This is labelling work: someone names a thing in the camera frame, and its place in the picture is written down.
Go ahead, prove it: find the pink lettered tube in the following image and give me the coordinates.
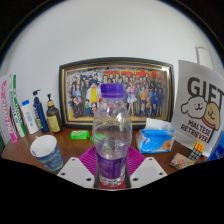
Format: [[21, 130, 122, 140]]
[[0, 73, 19, 144]]

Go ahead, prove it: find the framed group photo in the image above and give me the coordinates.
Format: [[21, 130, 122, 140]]
[[58, 57, 176, 130]]

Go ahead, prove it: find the clear purple-capped water bottle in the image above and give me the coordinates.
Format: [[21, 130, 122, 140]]
[[92, 83, 134, 188]]

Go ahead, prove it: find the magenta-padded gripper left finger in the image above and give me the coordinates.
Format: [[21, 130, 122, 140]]
[[57, 145, 101, 190]]

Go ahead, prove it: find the white blue-capped bottle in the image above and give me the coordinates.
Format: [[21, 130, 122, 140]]
[[21, 99, 40, 135]]

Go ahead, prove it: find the blue detergent bottle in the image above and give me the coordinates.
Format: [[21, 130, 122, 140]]
[[206, 131, 224, 163]]

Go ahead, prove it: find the white paper gift bag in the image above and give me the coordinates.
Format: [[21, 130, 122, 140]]
[[170, 42, 224, 158]]

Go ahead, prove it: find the small patterned packet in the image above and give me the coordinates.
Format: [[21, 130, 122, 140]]
[[169, 152, 196, 171]]

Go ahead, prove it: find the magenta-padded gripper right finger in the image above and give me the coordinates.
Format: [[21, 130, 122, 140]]
[[124, 145, 168, 190]]

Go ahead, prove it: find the blue patterned mug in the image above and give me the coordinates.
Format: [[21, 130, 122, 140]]
[[29, 134, 65, 174]]

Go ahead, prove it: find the blue tissue pack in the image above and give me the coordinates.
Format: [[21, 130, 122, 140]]
[[135, 117, 176, 155]]

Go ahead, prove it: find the white lettered tube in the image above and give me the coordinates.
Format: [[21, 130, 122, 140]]
[[8, 74, 28, 138]]

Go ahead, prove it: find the flat round red coaster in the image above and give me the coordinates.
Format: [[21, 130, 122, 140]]
[[98, 179, 128, 191]]

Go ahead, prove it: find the colourful puzzle cube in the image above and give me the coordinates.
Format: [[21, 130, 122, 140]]
[[188, 141, 205, 163]]

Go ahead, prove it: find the dark blue pump bottle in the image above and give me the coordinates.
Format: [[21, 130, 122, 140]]
[[32, 89, 50, 134]]

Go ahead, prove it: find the amber pump bottle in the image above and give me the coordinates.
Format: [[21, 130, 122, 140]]
[[45, 93, 63, 134]]

